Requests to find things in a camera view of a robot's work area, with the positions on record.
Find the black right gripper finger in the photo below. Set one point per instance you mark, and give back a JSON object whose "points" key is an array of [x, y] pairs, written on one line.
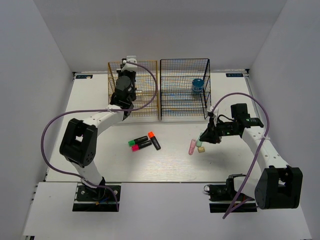
{"points": [[210, 130], [211, 140]]}

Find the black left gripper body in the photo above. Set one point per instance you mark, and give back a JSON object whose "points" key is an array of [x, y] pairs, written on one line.
{"points": [[132, 76]]}

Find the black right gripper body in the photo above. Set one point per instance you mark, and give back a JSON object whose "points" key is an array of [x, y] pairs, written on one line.
{"points": [[225, 129]]}

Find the blue tape roll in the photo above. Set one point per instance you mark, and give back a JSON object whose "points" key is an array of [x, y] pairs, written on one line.
{"points": [[197, 85]]}

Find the orange cap black highlighter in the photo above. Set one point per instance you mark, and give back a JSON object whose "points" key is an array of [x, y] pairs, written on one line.
{"points": [[154, 140]]}

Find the green cap black highlighter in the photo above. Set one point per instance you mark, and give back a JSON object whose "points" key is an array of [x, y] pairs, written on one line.
{"points": [[138, 140]]}

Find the pink cap black highlighter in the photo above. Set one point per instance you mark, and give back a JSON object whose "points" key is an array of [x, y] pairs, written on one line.
{"points": [[141, 145]]}

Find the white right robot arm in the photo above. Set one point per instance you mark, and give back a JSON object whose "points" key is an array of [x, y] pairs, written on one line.
{"points": [[279, 185]]}

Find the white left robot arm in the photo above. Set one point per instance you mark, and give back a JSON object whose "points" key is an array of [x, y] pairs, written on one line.
{"points": [[79, 142]]}

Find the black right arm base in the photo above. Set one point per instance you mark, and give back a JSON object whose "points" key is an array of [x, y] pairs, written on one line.
{"points": [[222, 194]]}

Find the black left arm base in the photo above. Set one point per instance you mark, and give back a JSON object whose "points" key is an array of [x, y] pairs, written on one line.
{"points": [[98, 200]]}

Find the green correction tape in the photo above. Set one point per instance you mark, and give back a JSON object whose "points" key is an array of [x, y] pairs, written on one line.
{"points": [[198, 142]]}

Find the yellow eraser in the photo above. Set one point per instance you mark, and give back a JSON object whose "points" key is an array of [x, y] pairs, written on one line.
{"points": [[201, 149]]}

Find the pink correction tape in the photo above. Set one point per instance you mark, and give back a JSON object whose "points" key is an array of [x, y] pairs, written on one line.
{"points": [[192, 146]]}

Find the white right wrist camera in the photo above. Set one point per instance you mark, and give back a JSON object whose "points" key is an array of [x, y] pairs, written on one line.
{"points": [[213, 111]]}

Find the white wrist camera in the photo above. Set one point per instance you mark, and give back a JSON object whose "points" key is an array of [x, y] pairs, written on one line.
{"points": [[129, 64], [213, 111]]}

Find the gold wire basket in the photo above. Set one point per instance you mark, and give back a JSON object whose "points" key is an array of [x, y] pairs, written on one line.
{"points": [[145, 83]]}

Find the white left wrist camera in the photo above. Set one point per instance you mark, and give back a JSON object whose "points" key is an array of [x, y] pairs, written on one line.
{"points": [[129, 64]]}

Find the black wire basket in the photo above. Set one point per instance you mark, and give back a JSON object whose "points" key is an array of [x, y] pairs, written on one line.
{"points": [[177, 101]]}

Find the metal table edge rail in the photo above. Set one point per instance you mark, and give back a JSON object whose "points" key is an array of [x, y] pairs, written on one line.
{"points": [[256, 137]]}

